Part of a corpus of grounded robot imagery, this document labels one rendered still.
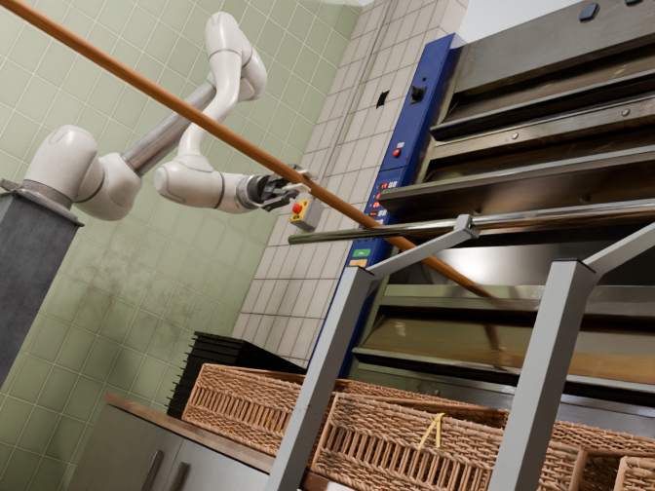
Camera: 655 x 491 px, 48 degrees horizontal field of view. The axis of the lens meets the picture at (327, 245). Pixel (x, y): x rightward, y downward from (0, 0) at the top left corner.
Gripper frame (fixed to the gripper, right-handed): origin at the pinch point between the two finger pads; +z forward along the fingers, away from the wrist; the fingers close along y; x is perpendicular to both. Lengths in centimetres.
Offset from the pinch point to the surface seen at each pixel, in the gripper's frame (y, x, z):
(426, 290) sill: 4, -57, -13
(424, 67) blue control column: -83, -54, -50
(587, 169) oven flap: -20, -43, 45
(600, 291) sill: 3, -57, 46
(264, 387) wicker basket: 48.4, -7.8, 5.1
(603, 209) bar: 4, -20, 72
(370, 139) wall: -58, -57, -73
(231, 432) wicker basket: 60, -8, -2
